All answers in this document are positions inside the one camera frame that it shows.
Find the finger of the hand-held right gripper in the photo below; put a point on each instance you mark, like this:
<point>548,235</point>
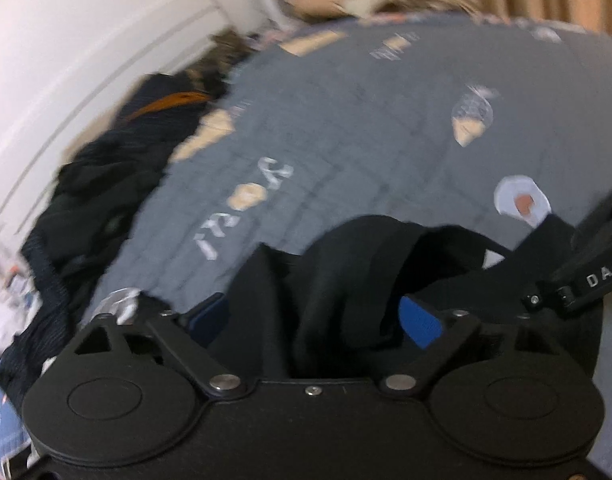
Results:
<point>536,300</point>

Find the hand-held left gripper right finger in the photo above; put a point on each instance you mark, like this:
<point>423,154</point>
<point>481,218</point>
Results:
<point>421,322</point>

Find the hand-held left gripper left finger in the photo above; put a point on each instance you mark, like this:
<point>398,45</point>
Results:
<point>208,317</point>

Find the black fleece sweater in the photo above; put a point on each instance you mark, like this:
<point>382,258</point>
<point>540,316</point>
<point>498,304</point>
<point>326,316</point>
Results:
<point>336,285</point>

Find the pile of dark clothes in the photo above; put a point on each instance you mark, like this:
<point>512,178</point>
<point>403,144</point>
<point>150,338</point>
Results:
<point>110,160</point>

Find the grey printed quilt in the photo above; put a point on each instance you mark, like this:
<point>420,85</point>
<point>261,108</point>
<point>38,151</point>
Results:
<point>361,135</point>

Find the tabby cat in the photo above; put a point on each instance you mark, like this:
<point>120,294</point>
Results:
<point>225,55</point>

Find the white headboard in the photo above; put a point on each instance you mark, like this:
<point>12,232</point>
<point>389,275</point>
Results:
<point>85,60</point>

